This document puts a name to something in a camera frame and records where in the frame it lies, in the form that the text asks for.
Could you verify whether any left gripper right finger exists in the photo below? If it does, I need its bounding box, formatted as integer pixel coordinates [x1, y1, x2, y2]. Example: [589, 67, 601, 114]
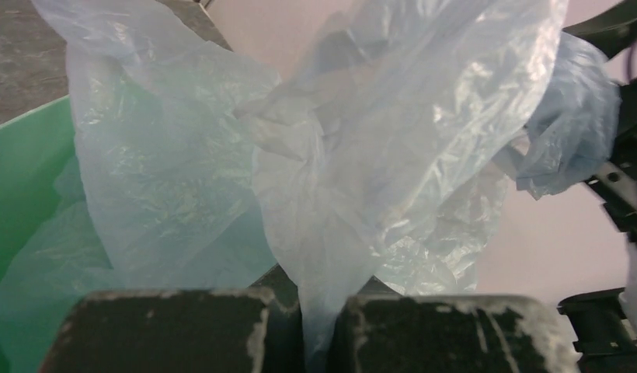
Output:
[326, 279, 579, 372]

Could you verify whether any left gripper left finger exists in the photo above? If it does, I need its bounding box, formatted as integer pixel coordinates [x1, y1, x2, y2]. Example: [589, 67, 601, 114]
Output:
[40, 266, 305, 372]

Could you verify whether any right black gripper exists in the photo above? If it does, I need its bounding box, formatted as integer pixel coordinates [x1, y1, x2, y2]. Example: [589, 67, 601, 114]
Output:
[557, 1, 637, 372]

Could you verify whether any blue plastic trash bag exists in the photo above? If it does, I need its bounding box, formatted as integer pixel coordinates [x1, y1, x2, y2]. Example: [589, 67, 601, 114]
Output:
[0, 1, 620, 372]

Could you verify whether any green trash bin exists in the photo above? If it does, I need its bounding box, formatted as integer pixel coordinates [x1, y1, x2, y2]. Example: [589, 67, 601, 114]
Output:
[0, 98, 102, 372]

